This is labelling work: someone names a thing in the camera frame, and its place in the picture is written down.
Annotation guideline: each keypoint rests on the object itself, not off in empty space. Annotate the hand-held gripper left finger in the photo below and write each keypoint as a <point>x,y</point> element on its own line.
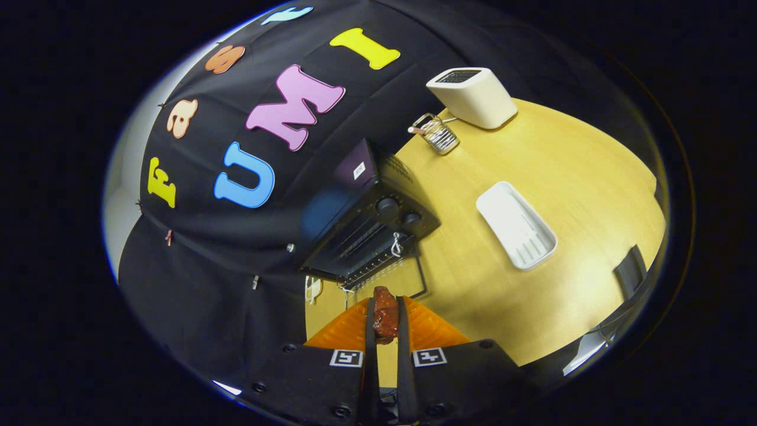
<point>371,367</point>

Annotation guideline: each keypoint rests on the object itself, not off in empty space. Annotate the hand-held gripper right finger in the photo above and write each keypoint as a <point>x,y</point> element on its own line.
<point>405,367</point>

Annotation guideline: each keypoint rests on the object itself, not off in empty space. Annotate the red meat piece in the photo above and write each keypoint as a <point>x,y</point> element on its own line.
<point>385,313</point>

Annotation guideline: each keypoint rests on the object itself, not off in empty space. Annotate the black toaster oven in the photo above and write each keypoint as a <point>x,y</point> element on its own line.
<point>396,213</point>

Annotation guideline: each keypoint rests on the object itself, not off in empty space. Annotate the white pop-up toaster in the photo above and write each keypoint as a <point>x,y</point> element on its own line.
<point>479,100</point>

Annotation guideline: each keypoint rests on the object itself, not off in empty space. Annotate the white divided dish of beans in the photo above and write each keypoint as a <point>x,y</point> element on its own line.
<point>312,289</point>

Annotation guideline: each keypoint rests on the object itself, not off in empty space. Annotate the white rectangular dish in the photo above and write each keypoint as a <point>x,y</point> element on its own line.
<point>514,225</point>

